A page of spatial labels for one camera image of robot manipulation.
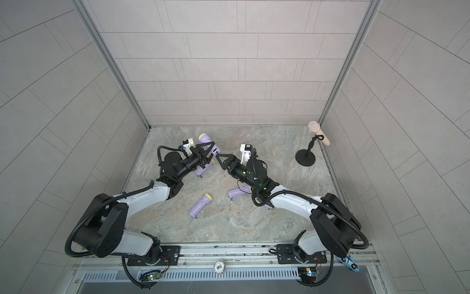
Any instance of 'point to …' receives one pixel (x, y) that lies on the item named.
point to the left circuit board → (150, 276)
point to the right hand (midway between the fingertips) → (218, 161)
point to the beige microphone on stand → (314, 127)
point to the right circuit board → (308, 275)
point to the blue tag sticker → (349, 263)
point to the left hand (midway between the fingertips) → (219, 146)
